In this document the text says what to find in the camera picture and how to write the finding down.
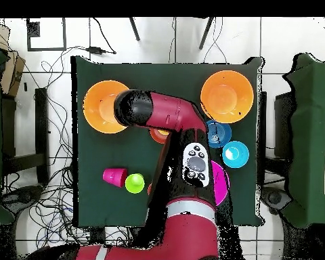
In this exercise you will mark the small red bowl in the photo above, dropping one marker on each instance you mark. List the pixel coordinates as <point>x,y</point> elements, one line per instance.
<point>157,138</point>

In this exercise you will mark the green cup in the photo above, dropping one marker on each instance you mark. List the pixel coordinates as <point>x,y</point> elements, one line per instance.
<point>135,183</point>

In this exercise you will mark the large orange bowl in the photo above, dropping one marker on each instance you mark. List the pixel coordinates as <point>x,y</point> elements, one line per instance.
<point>97,108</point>
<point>227,96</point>

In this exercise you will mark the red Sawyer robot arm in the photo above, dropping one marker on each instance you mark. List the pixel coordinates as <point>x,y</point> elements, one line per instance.
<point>173,111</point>

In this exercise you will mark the orange cup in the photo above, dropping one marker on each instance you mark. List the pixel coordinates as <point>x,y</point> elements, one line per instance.
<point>149,189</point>

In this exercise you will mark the dark green tablecloth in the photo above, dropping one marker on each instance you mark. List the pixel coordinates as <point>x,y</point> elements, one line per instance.
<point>111,151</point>

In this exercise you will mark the red cup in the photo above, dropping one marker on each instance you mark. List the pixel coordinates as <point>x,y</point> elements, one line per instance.
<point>114,176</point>

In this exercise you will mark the dark blue bowl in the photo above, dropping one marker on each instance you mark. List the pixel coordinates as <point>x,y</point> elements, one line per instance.
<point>223,134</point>

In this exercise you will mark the large pink bowl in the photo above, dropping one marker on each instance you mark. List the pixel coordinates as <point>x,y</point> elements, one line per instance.
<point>220,184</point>

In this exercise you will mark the light blue bowl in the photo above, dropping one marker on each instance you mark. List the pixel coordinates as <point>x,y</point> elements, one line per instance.
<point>236,154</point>

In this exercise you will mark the black power adapter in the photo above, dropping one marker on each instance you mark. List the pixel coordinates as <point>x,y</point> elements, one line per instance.
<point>95,50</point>

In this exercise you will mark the black tripod leg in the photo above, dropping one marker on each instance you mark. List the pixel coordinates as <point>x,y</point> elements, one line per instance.
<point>206,32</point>
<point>134,29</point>

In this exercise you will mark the black stand base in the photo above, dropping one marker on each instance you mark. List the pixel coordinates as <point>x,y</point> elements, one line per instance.
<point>27,193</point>
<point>275,197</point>

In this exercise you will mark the cardboard box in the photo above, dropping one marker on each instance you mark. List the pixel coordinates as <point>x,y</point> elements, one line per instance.
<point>13,70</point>

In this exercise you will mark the black bench frame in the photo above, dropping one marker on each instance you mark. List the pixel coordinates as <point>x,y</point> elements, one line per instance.
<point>42,122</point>

